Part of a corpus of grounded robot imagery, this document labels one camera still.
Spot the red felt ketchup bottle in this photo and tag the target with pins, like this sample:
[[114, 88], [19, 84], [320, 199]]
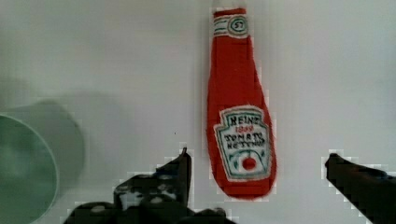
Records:
[[239, 130]]

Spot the green cup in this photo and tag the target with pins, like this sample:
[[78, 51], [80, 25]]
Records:
[[41, 155]]

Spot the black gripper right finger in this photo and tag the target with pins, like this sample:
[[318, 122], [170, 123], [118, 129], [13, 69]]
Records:
[[371, 191]]

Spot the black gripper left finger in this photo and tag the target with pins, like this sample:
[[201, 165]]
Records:
[[172, 180]]

